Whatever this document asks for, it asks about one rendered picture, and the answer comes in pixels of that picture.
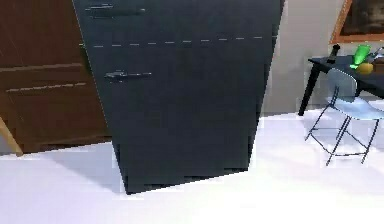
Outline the orange framed picture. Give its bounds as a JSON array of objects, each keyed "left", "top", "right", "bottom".
[{"left": 329, "top": 0, "right": 384, "bottom": 45}]

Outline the yellow round fruit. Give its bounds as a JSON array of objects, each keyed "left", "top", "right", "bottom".
[{"left": 356, "top": 62, "right": 374, "bottom": 75}]

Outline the brown box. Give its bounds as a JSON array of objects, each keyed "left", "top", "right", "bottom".
[{"left": 371, "top": 57, "right": 384, "bottom": 75}]

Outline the dark grey fridge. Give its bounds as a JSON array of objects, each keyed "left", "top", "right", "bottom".
[{"left": 71, "top": 0, "right": 286, "bottom": 196}]

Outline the light wooden slanted post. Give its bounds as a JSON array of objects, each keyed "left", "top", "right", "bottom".
[{"left": 0, "top": 116, "right": 24, "bottom": 157}]

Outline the green bottle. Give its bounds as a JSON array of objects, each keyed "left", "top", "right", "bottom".
[{"left": 349, "top": 44, "right": 372, "bottom": 70}]

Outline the brown wooden cupboard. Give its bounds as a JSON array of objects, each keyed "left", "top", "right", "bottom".
[{"left": 0, "top": 0, "right": 113, "bottom": 155}]

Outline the pale blue chair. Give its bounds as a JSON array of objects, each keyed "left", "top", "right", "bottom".
[{"left": 304, "top": 67, "right": 384, "bottom": 167}]

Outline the black fridge handle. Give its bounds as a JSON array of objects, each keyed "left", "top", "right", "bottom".
[
  {"left": 84, "top": 3, "right": 147, "bottom": 19},
  {"left": 103, "top": 70, "right": 153, "bottom": 83}
]

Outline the black pepper mill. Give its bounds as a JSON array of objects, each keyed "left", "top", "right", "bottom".
[{"left": 326, "top": 43, "right": 341, "bottom": 65}]

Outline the black table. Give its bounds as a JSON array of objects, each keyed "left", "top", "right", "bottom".
[{"left": 297, "top": 54, "right": 384, "bottom": 117}]

